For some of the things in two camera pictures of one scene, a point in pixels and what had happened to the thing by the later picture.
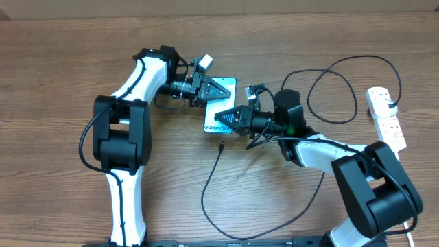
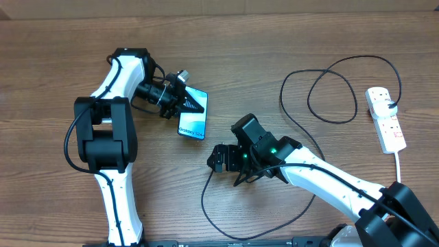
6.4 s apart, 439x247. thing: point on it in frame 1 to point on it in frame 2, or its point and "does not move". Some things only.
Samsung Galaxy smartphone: x=220 y=105 to x=194 y=124
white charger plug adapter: x=381 y=110 does not move
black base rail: x=304 y=242 does not move
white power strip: x=388 y=127 does not move
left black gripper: x=199 y=79 to x=179 y=98
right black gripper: x=243 y=124 to x=231 y=152
